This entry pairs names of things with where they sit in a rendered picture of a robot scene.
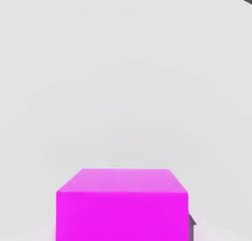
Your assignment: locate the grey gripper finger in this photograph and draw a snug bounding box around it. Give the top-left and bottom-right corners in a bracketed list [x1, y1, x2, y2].
[188, 213, 212, 241]

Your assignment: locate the small magenta cube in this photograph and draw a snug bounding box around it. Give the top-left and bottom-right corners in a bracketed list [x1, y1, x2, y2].
[55, 168, 190, 241]

